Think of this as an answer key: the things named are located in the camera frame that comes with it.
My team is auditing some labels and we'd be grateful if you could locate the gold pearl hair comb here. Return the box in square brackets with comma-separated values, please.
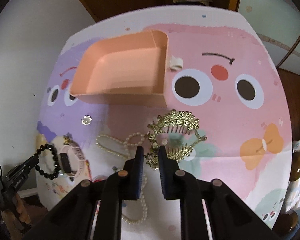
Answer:
[145, 109, 207, 170]

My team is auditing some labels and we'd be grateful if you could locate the person's left hand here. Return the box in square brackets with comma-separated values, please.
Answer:
[1, 193, 31, 231]

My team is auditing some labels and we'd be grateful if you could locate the white smart watch band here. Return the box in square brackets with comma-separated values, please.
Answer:
[58, 142, 85, 180]

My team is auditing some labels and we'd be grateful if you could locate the gold flower pin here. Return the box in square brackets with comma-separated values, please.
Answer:
[63, 135, 73, 145]

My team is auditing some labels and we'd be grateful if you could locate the pink plastic tray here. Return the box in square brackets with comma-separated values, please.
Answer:
[70, 30, 168, 108]

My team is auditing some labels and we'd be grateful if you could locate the cartoon monster table mat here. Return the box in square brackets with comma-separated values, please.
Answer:
[36, 5, 292, 239]

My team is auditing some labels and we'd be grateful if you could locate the wooden chair knob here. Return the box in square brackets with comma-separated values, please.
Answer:
[289, 152, 300, 181]

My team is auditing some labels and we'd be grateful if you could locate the pastel sliding wardrobe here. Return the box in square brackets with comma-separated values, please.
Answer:
[238, 0, 300, 75]

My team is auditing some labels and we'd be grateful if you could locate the long pearl necklace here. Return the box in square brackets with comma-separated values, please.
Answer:
[95, 132, 148, 225]

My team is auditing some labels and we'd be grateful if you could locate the black bead bracelet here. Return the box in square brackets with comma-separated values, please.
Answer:
[34, 143, 62, 180]

